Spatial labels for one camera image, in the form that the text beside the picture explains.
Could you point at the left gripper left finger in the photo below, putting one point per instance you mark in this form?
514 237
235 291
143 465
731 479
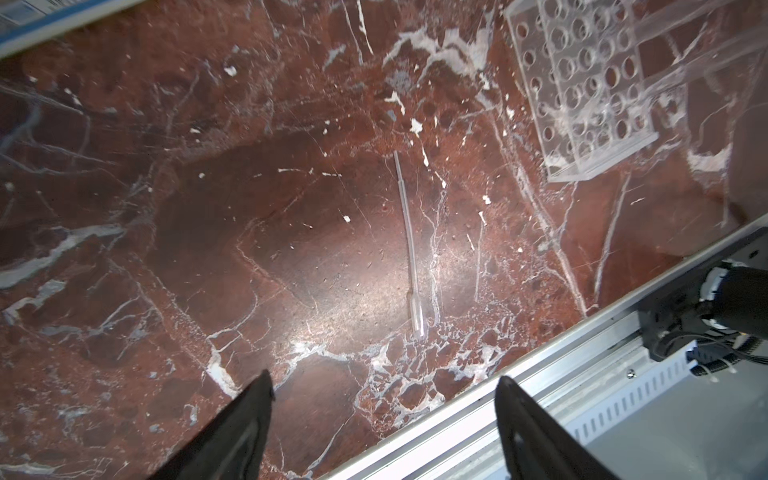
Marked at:
232 445

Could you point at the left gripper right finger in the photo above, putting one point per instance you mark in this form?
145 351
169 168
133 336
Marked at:
534 444

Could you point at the clear plastic test tube rack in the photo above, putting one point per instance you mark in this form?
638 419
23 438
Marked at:
581 68

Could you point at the white plastic storage bin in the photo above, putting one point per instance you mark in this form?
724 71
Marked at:
26 23

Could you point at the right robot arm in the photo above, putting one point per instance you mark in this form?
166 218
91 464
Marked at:
735 297

